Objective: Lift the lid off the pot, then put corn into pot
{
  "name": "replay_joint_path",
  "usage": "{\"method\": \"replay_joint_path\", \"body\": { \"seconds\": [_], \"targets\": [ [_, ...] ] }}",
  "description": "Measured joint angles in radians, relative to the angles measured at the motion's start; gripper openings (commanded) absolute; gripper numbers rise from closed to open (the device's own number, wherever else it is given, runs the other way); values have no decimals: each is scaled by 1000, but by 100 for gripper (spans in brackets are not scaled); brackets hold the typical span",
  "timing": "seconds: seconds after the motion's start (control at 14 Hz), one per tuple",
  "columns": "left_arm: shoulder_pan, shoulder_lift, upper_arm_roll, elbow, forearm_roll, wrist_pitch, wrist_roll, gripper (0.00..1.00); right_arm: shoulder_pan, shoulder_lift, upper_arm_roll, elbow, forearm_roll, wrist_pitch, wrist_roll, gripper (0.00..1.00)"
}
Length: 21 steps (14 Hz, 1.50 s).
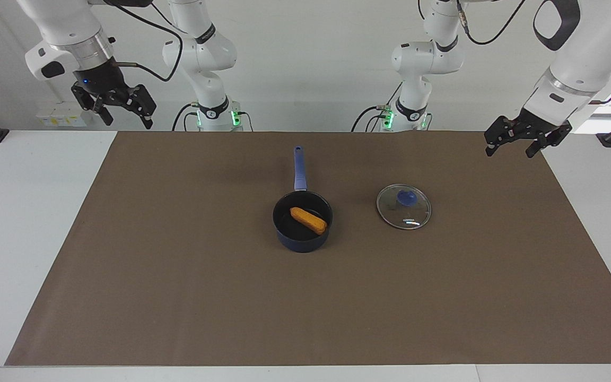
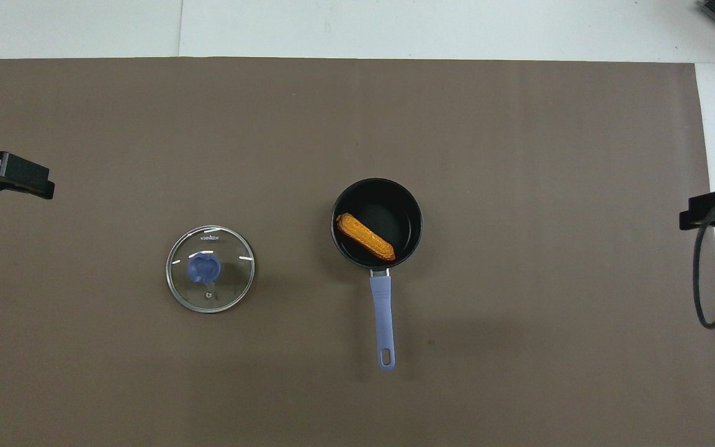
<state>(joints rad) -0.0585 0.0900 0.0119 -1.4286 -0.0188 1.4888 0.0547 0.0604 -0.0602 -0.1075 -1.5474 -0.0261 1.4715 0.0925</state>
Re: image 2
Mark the glass lid purple knob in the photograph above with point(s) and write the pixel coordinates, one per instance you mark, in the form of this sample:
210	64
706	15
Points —
210	269

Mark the yellow toy corn cob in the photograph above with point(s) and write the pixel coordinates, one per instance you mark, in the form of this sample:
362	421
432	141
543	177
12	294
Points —
367	238

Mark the brown table mat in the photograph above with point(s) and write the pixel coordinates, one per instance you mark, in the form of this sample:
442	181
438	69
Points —
457	124

